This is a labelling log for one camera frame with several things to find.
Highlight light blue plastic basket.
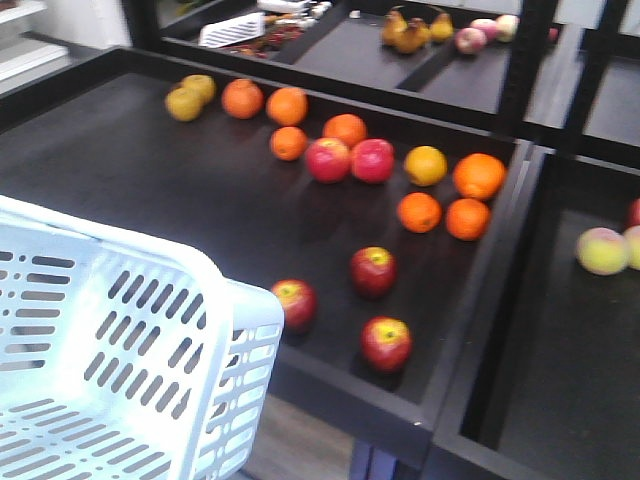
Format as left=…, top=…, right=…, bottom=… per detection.
left=1, top=197, right=283, bottom=479

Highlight dark red apple upper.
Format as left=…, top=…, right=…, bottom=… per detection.
left=350, top=246, right=397, bottom=299

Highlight dark red apple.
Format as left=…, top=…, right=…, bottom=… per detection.
left=350, top=246, right=397, bottom=299
left=360, top=316, right=413, bottom=374

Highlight pink red apple left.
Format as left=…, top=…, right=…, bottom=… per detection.
left=304, top=137, right=351, bottom=184

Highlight pink red apple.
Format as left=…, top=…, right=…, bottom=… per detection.
left=351, top=138, right=395, bottom=184
left=304, top=137, right=351, bottom=184

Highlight pink red apple right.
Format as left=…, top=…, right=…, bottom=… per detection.
left=351, top=138, right=395, bottom=184

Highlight small orange lower left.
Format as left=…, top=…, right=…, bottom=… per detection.
left=396, top=192, right=443, bottom=233

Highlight small orange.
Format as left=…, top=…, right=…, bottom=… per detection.
left=445, top=198, right=491, bottom=241
left=396, top=192, right=443, bottom=233

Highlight dark red apple lower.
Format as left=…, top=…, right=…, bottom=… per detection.
left=360, top=316, right=413, bottom=374

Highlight yellow orange citrus fruit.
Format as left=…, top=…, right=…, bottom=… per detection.
left=403, top=146, right=448, bottom=187

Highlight small orange lower right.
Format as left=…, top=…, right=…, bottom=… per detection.
left=445, top=198, right=491, bottom=241

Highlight large orange right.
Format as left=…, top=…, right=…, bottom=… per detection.
left=452, top=153, right=507, bottom=201

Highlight pink green peach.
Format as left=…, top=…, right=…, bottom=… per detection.
left=575, top=227, right=630, bottom=276

